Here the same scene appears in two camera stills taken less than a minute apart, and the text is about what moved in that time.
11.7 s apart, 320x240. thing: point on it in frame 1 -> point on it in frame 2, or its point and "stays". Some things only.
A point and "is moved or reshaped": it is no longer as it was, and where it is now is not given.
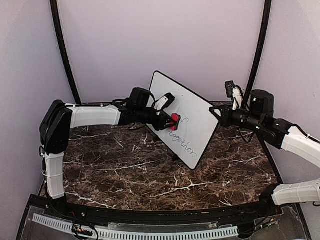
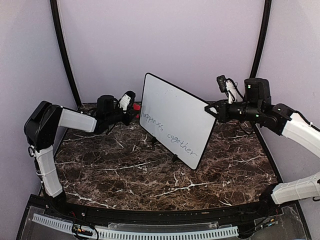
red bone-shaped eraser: x=176 y=117 is moved or reshaped
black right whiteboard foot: x=175 y=157 stays
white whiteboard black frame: x=197 y=123 is moved or reshaped
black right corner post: x=259 y=49 stays
